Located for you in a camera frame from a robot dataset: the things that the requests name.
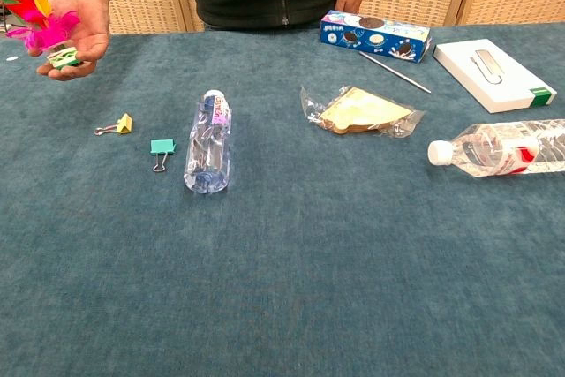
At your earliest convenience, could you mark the thin metal rod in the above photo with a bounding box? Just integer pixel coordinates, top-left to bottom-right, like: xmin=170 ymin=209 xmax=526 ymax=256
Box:
xmin=358 ymin=50 xmax=433 ymax=95

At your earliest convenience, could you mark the teal binder clip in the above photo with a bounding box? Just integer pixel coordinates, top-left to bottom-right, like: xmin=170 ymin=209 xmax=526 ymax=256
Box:
xmin=149 ymin=138 xmax=177 ymax=174

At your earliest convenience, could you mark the colourful feather shuttlecock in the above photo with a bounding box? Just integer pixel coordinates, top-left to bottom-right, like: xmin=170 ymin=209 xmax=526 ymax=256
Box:
xmin=0 ymin=0 xmax=83 ymax=71

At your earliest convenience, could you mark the white USB hub box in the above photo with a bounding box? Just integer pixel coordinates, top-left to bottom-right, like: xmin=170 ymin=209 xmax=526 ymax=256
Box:
xmin=432 ymin=38 xmax=559 ymax=115

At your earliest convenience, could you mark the person's right hand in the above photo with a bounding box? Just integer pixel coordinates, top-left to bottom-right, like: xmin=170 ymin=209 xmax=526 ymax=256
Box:
xmin=28 ymin=0 xmax=112 ymax=83

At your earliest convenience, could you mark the plastic-wrapped sandwich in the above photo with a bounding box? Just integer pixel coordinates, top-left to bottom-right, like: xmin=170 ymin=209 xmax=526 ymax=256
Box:
xmin=299 ymin=85 xmax=426 ymax=139

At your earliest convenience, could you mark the small purple-label water bottle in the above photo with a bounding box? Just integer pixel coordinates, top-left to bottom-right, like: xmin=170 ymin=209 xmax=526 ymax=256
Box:
xmin=183 ymin=88 xmax=233 ymax=196

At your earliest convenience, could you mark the large red-label water bottle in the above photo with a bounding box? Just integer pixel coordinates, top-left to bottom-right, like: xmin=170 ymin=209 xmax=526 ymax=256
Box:
xmin=426 ymin=118 xmax=565 ymax=179

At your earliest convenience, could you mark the blue Oreo cookie box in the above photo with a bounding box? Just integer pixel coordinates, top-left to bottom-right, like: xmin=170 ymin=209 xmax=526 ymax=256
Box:
xmin=319 ymin=9 xmax=433 ymax=64

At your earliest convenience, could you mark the blue carpet table cover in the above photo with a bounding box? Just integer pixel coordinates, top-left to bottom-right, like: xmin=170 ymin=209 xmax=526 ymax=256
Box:
xmin=0 ymin=22 xmax=565 ymax=377

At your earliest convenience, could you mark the yellow binder clip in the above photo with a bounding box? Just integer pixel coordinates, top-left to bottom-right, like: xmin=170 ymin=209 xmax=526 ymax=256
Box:
xmin=94 ymin=112 xmax=134 ymax=137

